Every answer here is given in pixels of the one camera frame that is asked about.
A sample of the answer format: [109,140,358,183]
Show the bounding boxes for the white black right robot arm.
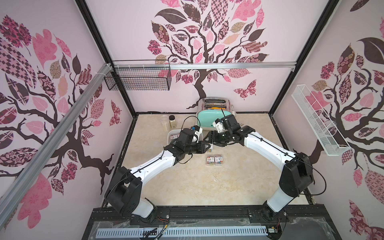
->
[207,115,317,222]

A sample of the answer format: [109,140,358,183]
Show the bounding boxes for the black-lidded spice jar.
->
[169,115,177,129]

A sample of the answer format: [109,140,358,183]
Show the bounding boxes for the clear plastic jar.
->
[160,115,171,132]

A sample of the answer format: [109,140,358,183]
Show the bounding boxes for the white slotted cable duct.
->
[96,226,269,240]

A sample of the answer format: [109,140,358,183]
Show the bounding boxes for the black wire wall basket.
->
[104,59,172,91]

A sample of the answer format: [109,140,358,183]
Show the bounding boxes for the white wire wall basket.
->
[292,85,352,157]

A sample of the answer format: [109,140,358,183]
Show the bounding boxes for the white plastic storage box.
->
[167,129,181,144]

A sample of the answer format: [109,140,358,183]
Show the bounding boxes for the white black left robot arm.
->
[105,126,211,219]

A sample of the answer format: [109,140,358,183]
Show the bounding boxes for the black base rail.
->
[82,205,341,240]

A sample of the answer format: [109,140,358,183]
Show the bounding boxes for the mint green toaster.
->
[196,97,236,130]

